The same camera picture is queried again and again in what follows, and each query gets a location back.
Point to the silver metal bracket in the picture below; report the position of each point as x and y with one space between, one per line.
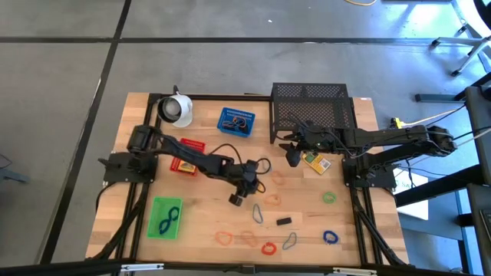
354 271
142 267

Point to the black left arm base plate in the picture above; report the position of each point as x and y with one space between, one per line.
119 178

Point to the red spiral wrist coil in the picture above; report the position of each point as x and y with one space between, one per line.
263 249

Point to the green plastic basket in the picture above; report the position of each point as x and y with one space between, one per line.
165 203

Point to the yellow power plug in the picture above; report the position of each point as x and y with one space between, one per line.
395 123

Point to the dark grey desk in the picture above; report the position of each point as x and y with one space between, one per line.
479 134
477 249

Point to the blue rubber band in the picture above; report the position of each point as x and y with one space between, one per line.
294 237
254 212

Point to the black office chair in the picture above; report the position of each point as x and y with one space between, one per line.
484 7

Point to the black floor beam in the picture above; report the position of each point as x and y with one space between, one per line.
441 186

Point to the white printed box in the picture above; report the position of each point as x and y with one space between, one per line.
414 209

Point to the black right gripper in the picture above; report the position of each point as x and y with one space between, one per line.
322 142

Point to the orange yellow crayon box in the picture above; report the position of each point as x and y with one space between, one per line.
186 166

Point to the red plastic basket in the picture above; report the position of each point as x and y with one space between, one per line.
195 143

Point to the yellow green crayon box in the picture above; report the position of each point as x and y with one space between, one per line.
320 165

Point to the black mesh metal shelf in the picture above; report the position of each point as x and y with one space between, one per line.
310 103

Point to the grey floor object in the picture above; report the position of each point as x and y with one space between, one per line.
15 177

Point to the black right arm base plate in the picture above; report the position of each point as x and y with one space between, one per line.
383 182

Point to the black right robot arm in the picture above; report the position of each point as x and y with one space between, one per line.
391 138

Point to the white office table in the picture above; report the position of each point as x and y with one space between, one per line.
458 39

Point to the black binder clip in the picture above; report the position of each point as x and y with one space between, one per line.
284 221

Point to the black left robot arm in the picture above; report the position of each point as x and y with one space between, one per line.
184 151

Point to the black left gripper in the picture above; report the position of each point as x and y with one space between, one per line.
243 176

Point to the green spiral wrist coil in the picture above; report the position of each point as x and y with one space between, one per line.
324 198

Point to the blue spiral wrist coil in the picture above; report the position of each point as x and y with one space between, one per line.
161 227
325 237
177 214

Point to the white round desk lamp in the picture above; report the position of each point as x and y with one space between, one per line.
180 111

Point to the blue plastic basket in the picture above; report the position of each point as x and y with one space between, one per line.
249 113

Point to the black crossbeam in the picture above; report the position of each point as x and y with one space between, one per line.
76 268

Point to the black desk foot bar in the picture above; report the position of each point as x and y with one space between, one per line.
433 97

